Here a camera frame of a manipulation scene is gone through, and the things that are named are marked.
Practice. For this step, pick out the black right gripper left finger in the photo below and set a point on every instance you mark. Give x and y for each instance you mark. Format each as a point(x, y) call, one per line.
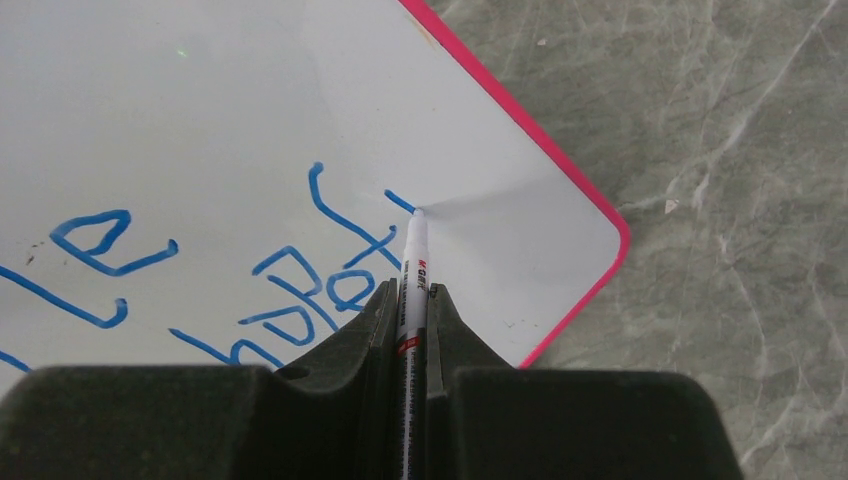
point(324, 416)

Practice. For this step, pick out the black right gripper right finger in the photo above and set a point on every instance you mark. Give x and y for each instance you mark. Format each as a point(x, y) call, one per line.
point(488, 420)

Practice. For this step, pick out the white blue whiteboard marker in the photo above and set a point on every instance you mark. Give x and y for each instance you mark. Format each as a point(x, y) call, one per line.
point(411, 349)

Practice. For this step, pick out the pink framed whiteboard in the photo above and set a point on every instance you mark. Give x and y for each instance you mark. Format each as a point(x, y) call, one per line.
point(229, 181)

